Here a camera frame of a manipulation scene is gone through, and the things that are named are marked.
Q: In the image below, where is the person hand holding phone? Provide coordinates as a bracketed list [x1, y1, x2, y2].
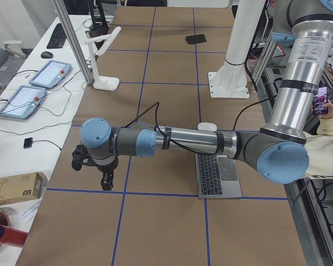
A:
[319, 101, 333, 119]

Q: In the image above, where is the small black device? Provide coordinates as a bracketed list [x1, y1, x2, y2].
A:
[23, 137, 33, 149]

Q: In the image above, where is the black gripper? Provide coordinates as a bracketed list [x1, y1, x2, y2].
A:
[92, 155, 119, 191]

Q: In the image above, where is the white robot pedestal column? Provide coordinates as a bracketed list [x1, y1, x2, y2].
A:
[208, 0, 265, 99]

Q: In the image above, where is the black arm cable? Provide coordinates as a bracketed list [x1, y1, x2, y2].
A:
[124, 101, 278, 156]

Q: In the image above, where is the white desk lamp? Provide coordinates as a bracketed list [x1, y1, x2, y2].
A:
[84, 27, 122, 91]

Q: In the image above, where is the red cylinder container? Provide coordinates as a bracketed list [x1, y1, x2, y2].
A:
[0, 225, 28, 248]

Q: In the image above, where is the aluminium frame post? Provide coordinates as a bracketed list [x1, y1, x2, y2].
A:
[53, 0, 93, 85]

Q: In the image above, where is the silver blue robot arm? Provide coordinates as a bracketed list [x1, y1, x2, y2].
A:
[72, 1, 333, 191]

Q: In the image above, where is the blue teach pendant near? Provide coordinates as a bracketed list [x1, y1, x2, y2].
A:
[0, 85, 47, 120]

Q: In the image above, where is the smartphone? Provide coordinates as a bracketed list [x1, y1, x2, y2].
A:
[312, 85, 328, 115]

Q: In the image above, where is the cardboard box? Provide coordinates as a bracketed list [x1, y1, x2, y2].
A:
[0, 172, 47, 206]

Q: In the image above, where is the white computer mouse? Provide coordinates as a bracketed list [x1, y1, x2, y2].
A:
[197, 122, 218, 131]

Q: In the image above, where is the black mouse pad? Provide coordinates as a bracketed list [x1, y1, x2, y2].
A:
[185, 34, 207, 45]

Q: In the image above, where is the blue teach pendant far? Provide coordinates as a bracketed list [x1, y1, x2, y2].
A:
[29, 60, 72, 89]

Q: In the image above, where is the black gripper camera mount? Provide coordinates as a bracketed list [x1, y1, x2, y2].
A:
[72, 144, 95, 171]

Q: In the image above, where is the black keyboard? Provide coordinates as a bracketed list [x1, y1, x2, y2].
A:
[46, 23, 67, 49]

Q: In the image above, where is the blue teach pendant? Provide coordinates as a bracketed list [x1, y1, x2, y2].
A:
[0, 85, 47, 120]
[29, 60, 72, 89]

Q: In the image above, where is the grey laptop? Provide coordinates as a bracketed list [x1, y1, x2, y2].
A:
[195, 154, 242, 198]

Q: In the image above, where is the black desk mouse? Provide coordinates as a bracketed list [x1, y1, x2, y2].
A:
[41, 51, 53, 59]

